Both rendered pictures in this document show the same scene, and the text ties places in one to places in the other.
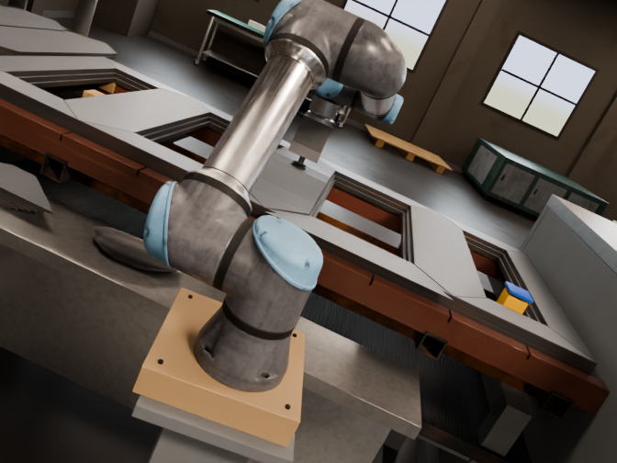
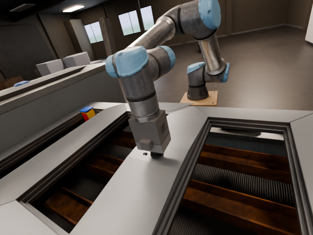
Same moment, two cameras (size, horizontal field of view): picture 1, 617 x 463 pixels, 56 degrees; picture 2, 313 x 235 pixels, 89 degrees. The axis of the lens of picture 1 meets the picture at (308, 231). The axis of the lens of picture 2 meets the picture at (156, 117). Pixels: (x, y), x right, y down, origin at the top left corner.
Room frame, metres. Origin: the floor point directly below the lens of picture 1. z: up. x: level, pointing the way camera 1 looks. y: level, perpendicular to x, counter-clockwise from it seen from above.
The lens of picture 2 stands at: (1.87, 0.33, 1.21)
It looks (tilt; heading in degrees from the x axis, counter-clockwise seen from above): 28 degrees down; 214
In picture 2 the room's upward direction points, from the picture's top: 13 degrees counter-clockwise
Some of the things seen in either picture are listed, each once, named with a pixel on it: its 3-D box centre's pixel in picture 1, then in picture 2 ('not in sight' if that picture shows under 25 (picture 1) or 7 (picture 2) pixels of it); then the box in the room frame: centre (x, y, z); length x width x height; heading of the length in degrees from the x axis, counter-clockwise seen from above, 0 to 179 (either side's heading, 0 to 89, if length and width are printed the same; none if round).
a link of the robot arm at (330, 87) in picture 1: (336, 84); (152, 63); (1.46, 0.09, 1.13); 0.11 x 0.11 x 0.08; 86
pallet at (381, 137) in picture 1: (405, 149); not in sight; (9.22, -0.84, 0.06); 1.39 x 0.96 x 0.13; 97
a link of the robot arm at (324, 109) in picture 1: (325, 108); (142, 103); (1.56, 0.10, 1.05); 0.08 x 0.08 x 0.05
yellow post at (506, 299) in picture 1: (496, 328); (93, 124); (1.33, -0.51, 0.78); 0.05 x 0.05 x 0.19; 89
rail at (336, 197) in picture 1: (303, 175); not in sight; (1.88, 0.09, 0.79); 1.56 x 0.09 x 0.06; 89
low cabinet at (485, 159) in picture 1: (528, 186); not in sight; (9.18, -2.80, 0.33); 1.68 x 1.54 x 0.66; 97
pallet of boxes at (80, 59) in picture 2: not in sight; (79, 80); (-0.49, -3.10, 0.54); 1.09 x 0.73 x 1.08; 2
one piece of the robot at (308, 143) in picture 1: (313, 135); (147, 130); (1.57, 0.10, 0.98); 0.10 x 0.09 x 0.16; 2
